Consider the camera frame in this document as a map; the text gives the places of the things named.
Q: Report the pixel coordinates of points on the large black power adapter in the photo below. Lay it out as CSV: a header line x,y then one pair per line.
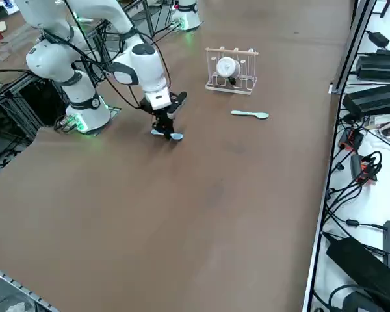
x,y
360,263

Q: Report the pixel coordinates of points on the orange black power strip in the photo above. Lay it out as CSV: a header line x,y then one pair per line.
x,y
351,141
360,169

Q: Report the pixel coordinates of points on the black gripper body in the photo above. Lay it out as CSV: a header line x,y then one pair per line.
x,y
177,100

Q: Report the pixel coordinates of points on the dark power adapter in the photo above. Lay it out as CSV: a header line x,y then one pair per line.
x,y
373,97

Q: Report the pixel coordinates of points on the green plastic spoon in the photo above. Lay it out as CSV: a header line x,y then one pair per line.
x,y
261,115

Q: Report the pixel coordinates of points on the aluminium camera post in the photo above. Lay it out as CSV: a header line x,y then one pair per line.
x,y
354,42

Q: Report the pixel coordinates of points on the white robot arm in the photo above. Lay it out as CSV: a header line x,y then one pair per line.
x,y
188,14
81,87

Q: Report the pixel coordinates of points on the small black power adapter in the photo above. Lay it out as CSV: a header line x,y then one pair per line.
x,y
380,39

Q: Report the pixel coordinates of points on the clear cup rack wooden bar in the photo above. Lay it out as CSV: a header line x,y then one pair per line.
x,y
227,89

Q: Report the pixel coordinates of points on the white cup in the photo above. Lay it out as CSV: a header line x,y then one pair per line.
x,y
227,66

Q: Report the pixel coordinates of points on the blue plastic spoon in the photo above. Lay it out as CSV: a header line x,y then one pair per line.
x,y
178,137

